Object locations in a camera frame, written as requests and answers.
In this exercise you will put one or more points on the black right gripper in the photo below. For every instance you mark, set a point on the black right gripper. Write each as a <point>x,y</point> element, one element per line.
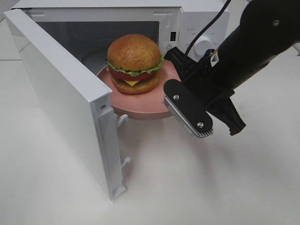
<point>196,76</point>

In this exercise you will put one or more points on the pink round plate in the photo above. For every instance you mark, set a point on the pink round plate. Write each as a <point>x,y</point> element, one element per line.
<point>146,106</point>

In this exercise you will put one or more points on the burger with lettuce and cheese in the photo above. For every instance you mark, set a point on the burger with lettuce and cheese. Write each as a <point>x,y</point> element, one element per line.
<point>134,63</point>

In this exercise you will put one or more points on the white microwave door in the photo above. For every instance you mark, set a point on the white microwave door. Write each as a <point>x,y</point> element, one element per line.
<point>76,100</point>

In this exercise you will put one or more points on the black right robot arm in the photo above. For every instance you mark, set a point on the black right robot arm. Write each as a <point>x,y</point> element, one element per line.
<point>266,29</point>

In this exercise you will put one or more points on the upper white control knob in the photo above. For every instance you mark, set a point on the upper white control knob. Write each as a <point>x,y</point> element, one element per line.
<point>202,44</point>

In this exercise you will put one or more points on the white microwave oven body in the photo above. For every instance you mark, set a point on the white microwave oven body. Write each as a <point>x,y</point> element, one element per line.
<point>85,28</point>

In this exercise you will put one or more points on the black wrist camera with heatsink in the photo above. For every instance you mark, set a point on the black wrist camera with heatsink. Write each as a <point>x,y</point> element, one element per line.
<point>186,109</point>

